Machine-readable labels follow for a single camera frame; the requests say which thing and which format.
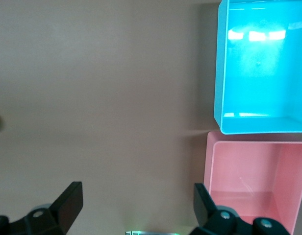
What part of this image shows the pink plastic bin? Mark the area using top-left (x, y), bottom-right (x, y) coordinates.
top-left (203, 131), bottom-right (302, 235)

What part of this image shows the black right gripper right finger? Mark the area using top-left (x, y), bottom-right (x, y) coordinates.
top-left (193, 183), bottom-right (293, 235)

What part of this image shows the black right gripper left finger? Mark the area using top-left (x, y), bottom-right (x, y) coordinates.
top-left (0, 181), bottom-right (83, 235)

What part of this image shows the blue plastic bin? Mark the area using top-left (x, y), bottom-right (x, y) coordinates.
top-left (212, 0), bottom-right (302, 135)

